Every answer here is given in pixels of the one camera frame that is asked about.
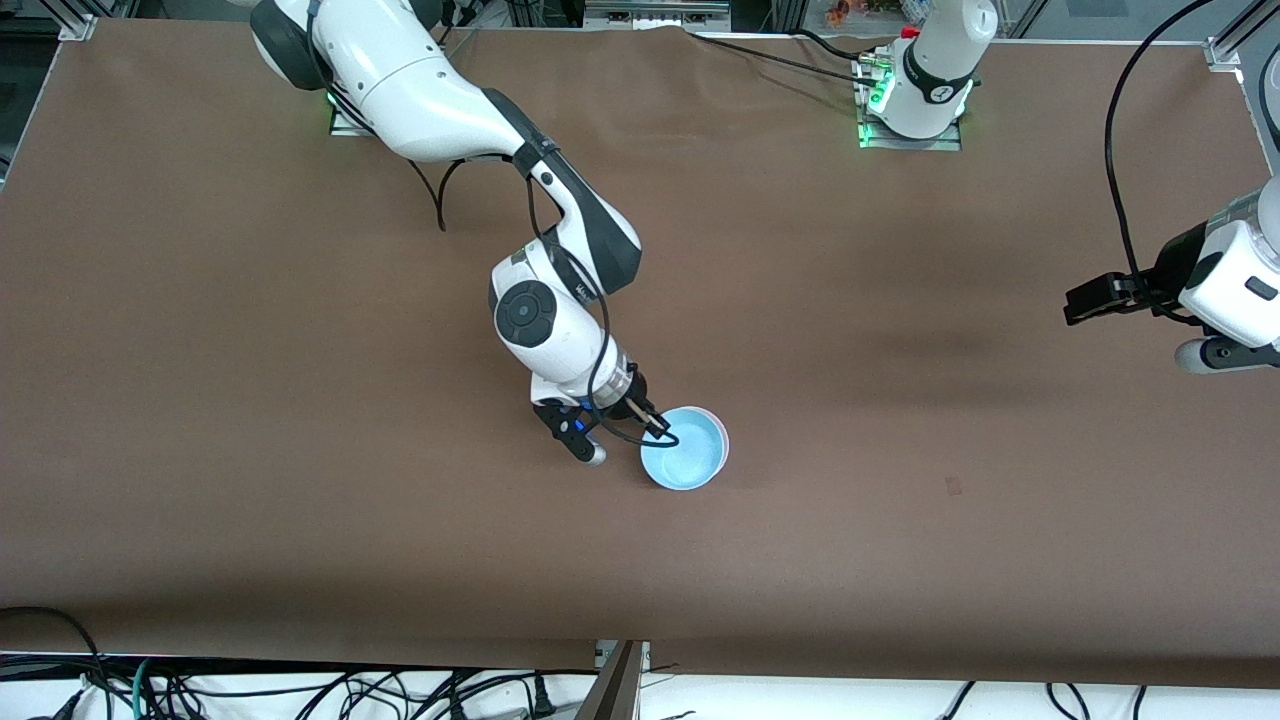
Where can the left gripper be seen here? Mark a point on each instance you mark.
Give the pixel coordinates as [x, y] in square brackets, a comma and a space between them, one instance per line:
[1168, 271]

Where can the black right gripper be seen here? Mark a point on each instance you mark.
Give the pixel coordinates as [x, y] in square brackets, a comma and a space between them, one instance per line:
[638, 393]

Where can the blue bowl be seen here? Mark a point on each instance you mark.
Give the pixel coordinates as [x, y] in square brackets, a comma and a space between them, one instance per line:
[690, 460]

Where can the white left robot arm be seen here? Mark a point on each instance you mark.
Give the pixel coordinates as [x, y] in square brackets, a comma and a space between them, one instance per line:
[940, 60]

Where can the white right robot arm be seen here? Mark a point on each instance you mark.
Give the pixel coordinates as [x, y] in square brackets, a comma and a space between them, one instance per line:
[420, 90]

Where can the brown table cover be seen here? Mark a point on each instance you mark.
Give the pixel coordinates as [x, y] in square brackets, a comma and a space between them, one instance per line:
[500, 560]

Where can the aluminium corner profile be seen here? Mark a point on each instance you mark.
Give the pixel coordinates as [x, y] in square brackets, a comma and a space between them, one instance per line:
[78, 22]
[1235, 45]

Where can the black power plug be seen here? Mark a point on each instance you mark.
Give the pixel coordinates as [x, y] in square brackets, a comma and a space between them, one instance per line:
[543, 697]

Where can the orange background object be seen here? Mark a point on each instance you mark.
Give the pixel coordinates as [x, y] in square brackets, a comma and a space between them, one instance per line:
[845, 10]

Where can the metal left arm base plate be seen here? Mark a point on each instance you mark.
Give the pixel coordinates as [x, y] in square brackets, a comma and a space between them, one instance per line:
[945, 146]

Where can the aluminium frame post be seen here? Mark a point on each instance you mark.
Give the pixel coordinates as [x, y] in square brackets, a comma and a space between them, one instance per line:
[610, 690]

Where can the aluminium frame rail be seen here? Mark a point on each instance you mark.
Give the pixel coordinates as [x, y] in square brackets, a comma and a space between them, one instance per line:
[655, 12]

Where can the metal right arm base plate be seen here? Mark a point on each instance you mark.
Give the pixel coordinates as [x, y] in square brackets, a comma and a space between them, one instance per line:
[345, 128]

